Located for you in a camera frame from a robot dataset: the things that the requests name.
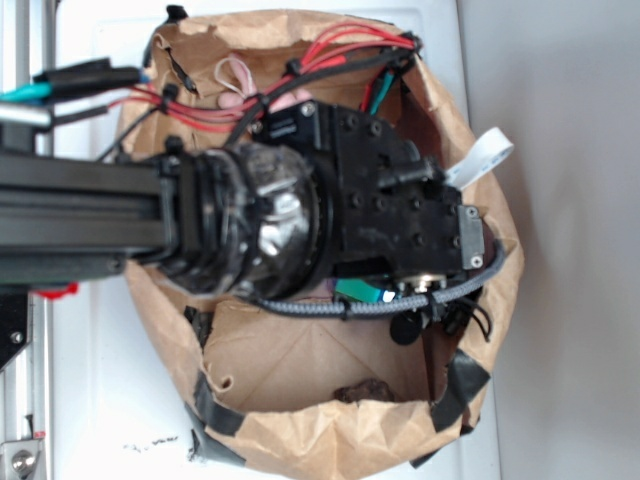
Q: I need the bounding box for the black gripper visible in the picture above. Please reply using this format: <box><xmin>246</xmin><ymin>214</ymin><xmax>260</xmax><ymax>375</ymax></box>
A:
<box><xmin>252</xmin><ymin>101</ymin><xmax>485</xmax><ymax>283</ymax></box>

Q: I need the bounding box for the green rectangular block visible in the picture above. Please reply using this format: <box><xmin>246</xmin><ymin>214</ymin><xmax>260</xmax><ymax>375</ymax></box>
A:
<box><xmin>334</xmin><ymin>279</ymin><xmax>396</xmax><ymax>303</ymax></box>

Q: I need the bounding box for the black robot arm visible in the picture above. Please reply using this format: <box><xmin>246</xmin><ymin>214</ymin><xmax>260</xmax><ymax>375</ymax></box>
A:
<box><xmin>1</xmin><ymin>101</ymin><xmax>485</xmax><ymax>300</ymax></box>

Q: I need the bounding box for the dark brown rock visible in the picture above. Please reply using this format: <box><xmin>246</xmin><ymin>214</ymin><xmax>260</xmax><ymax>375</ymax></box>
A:
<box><xmin>333</xmin><ymin>379</ymin><xmax>395</xmax><ymax>403</ymax></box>

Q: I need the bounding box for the brown paper bag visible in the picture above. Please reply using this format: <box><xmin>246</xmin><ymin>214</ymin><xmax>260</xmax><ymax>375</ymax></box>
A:
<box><xmin>125</xmin><ymin>9</ymin><xmax>524</xmax><ymax>479</ymax></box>

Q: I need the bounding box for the pink plush bunny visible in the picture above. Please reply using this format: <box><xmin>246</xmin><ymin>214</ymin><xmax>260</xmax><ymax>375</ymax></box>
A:
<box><xmin>214</xmin><ymin>54</ymin><xmax>313</xmax><ymax>112</ymax></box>

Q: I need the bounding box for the grey braided cable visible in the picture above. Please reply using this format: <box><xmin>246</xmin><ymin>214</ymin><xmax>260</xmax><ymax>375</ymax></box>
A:
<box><xmin>252</xmin><ymin>238</ymin><xmax>506</xmax><ymax>321</ymax></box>

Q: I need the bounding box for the white flat ribbon cable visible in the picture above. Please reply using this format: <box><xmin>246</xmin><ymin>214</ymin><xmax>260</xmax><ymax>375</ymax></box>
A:
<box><xmin>444</xmin><ymin>126</ymin><xmax>516</xmax><ymax>191</ymax></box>

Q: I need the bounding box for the red wire bundle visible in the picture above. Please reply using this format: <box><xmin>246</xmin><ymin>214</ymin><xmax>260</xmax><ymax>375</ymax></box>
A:
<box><xmin>102</xmin><ymin>23</ymin><xmax>417</xmax><ymax>132</ymax></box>

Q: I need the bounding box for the black metal bracket plate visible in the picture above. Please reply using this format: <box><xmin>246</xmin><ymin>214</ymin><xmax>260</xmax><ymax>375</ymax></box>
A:
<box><xmin>0</xmin><ymin>292</ymin><xmax>32</xmax><ymax>371</ymax></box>

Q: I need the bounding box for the aluminium frame rail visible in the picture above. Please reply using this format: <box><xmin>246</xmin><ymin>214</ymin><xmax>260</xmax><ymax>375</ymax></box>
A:
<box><xmin>1</xmin><ymin>1</ymin><xmax>52</xmax><ymax>479</ymax></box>

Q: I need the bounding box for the silver corner bracket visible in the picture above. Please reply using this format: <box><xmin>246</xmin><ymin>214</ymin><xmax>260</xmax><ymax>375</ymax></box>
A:
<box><xmin>1</xmin><ymin>440</ymin><xmax>46</xmax><ymax>480</ymax></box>

